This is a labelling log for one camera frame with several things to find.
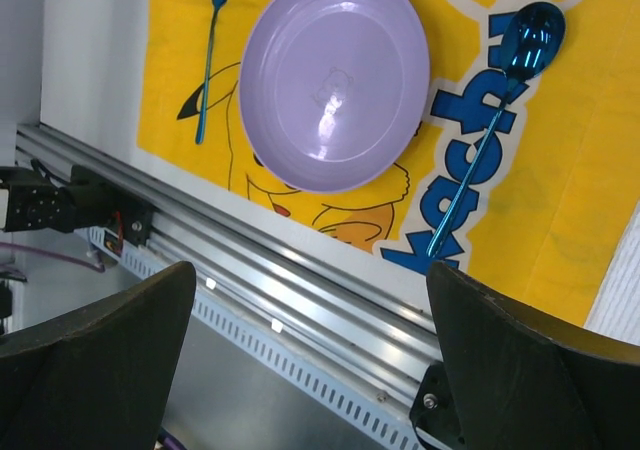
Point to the aluminium rail frame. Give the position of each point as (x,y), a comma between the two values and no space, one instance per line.
(275,260)

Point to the blue metallic spoon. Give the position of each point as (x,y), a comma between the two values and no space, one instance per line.
(529,45)

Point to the blue metallic fork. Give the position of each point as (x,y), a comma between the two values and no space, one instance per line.
(202,119)

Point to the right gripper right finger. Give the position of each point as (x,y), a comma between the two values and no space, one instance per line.
(523,379)

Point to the perforated grey cable tray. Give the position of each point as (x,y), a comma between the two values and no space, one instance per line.
(275,358)

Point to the purple plastic plate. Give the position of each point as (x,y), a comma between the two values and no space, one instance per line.
(331,91)

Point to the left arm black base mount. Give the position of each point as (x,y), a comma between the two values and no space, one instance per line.
(34,199)

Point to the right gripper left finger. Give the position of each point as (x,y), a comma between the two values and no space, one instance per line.
(97,377)

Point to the yellow pikachu cloth placemat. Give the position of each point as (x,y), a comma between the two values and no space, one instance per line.
(550,200)

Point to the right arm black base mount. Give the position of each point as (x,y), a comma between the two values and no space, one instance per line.
(433,414)

